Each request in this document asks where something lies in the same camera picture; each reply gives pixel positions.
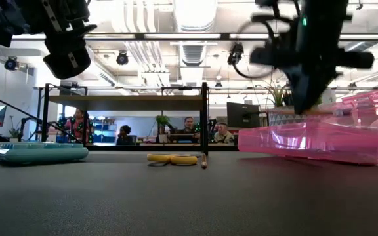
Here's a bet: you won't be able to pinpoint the black metal table frame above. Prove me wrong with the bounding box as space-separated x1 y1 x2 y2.
0 143 378 157

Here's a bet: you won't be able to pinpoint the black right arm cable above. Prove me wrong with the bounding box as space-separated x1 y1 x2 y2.
233 14 295 80

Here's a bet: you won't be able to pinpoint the black table mat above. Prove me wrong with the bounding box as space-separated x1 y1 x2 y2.
0 150 378 236

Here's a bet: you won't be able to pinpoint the pink translucent pencil case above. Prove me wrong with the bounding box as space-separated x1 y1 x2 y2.
237 90 378 166

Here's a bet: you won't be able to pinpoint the black ceiling camera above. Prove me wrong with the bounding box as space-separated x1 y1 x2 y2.
4 56 20 71
116 50 129 66
227 41 244 66

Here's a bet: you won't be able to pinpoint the white patterned plant pot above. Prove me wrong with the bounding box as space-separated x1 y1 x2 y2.
267 104 308 128

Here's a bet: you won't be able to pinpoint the black computer monitor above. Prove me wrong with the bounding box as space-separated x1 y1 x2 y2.
226 102 261 129

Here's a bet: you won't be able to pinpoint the black overhead crossbar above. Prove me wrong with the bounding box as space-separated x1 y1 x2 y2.
0 31 378 41

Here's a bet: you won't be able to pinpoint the person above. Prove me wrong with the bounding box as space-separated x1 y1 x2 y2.
115 125 135 146
175 116 201 144
213 122 235 145
63 109 93 144

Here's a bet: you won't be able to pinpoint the small background potted plant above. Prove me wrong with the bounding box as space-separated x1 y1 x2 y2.
7 126 21 143
155 114 171 144

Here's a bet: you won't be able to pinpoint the thin black rod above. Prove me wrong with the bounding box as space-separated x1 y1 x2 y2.
0 88 82 144

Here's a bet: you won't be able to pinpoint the teal plastic lid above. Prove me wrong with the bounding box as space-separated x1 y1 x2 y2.
0 141 89 165

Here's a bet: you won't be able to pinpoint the wooden shelf with black legs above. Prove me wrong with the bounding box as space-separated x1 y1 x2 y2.
41 81 209 155

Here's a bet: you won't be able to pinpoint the white ceiling air duct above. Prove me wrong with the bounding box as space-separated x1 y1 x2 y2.
171 0 219 85

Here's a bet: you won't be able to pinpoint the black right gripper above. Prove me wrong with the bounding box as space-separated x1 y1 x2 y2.
251 16 375 114

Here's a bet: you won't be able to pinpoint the green succulent plant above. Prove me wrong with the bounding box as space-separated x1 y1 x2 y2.
264 80 295 108

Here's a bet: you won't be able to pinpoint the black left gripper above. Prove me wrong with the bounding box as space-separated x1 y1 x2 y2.
14 0 98 80

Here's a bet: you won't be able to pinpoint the yellow-handled scissors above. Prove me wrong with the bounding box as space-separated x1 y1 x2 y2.
146 152 203 167

